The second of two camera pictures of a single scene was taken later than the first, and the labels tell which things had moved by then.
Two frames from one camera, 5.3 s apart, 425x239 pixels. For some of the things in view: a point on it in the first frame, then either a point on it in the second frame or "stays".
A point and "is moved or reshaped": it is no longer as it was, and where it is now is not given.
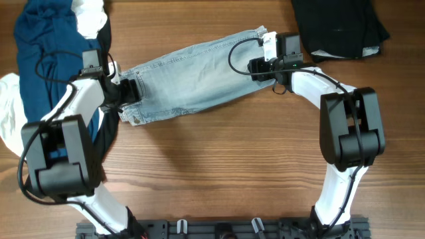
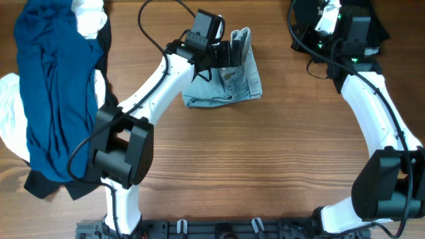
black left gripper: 131,93 -> 225,58
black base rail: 224,229 stays
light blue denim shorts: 196,78 is moved or reshaped
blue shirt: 50,46 stays
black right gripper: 257,65 -> 300,43
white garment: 90,17 stays
